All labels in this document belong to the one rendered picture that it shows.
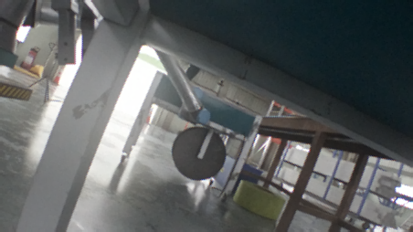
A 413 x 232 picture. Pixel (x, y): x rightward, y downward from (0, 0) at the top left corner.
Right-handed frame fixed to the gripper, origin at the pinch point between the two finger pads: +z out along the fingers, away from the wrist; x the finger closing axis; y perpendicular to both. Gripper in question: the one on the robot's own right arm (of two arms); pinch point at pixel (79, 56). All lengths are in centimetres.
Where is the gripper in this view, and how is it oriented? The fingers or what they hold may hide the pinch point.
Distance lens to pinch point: 49.9
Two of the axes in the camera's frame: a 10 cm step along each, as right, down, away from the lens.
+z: -0.2, 9.9, 1.4
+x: 1.7, 1.4, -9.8
